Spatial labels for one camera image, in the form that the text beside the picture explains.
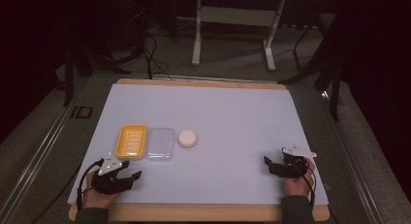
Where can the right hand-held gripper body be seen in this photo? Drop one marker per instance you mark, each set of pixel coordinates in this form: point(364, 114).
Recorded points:
point(292, 167)

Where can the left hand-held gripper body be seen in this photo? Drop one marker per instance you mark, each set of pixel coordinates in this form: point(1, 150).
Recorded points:
point(110, 182)

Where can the yellow soap dish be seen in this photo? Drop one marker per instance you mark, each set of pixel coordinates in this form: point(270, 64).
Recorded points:
point(131, 141)

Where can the clear plastic container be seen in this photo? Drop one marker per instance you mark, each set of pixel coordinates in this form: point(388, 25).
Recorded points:
point(160, 145)

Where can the round white soap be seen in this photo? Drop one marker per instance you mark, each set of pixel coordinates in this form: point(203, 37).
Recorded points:
point(187, 138)

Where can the person's right hand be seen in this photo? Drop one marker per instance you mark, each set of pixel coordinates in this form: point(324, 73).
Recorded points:
point(299, 186)

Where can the person's left hand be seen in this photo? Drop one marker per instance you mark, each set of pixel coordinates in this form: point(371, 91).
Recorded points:
point(94, 198)

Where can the white table mat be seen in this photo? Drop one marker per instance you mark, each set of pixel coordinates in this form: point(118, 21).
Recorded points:
point(219, 120)

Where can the wooden table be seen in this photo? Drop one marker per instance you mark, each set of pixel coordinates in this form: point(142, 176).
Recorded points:
point(194, 212)

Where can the black stand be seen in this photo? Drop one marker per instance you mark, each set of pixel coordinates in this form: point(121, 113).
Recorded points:
point(334, 88)
point(69, 75)

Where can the dark curtain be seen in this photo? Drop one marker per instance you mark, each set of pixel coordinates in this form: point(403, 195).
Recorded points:
point(25, 56)
point(381, 72)

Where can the metal floor rail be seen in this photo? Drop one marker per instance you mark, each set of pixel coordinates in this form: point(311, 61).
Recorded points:
point(355, 159)
point(35, 159)

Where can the white metal desk frame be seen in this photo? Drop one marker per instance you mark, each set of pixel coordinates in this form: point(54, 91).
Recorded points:
point(236, 15)

